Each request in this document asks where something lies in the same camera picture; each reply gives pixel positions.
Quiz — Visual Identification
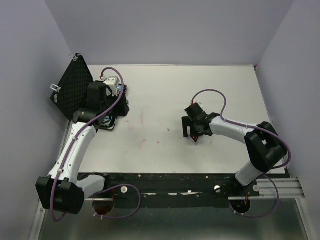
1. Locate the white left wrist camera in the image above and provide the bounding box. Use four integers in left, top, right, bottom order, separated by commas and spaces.
103, 76, 120, 97

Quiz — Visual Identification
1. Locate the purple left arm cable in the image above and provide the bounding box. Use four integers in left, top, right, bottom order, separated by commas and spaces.
51, 67, 141, 223

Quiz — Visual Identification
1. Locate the black poker set case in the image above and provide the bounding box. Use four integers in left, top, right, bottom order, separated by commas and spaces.
50, 53, 130, 131

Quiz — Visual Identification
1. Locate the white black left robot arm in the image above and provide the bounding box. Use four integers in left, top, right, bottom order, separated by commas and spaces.
35, 82, 130, 215

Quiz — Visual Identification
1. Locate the black aluminium base frame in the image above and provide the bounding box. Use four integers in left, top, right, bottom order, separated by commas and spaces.
37, 171, 307, 210

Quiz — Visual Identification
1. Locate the triangular all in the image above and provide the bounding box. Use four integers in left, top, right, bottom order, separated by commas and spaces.
189, 135, 199, 145

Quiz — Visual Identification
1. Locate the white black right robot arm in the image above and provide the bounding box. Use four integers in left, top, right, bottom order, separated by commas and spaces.
181, 103, 289, 196

